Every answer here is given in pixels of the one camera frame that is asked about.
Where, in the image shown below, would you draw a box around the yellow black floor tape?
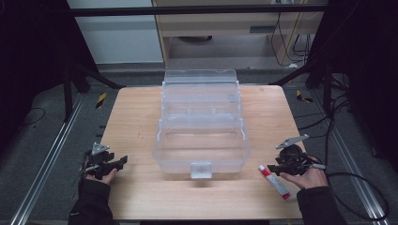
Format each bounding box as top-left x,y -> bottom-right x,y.
95,91 -> 108,110
295,89 -> 314,104

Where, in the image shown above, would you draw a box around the white tube with red cap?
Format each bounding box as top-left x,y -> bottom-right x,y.
257,164 -> 292,202

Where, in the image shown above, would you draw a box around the black floor cables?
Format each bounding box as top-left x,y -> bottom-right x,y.
293,74 -> 353,172

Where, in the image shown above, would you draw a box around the black horizontal frame bar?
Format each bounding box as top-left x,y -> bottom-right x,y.
69,4 -> 329,18

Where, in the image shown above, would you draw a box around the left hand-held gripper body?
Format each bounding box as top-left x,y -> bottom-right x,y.
84,142 -> 124,180

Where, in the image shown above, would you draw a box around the thin black floor cable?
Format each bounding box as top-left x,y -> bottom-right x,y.
18,106 -> 47,128

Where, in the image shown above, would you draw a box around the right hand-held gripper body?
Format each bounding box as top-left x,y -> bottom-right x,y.
275,133 -> 314,176

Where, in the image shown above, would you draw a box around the black cables under desk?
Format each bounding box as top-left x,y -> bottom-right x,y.
269,11 -> 315,68

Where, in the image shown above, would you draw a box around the clear plastic tiered storage box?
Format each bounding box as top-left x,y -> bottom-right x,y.
152,68 -> 252,180

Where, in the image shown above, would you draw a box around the black curtain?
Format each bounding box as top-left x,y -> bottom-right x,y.
308,0 -> 398,174
0,0 -> 100,158

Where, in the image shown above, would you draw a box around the person's left hand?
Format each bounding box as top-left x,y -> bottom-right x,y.
84,168 -> 119,186

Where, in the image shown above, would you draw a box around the metal floor rail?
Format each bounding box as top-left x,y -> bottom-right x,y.
308,89 -> 392,225
8,93 -> 86,225

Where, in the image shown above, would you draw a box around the white cabinet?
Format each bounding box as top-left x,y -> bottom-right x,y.
67,0 -> 164,66

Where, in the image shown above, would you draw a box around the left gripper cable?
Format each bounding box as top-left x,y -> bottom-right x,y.
80,150 -> 99,176

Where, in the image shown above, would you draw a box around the light wooden desk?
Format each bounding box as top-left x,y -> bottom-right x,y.
152,0 -> 329,68

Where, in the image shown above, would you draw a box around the person's right hand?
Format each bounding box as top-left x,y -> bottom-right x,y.
279,166 -> 330,190

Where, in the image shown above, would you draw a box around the black metal stand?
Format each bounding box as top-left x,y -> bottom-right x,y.
268,59 -> 335,117
60,60 -> 127,124

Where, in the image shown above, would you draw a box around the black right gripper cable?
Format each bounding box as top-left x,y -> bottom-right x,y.
312,162 -> 390,221

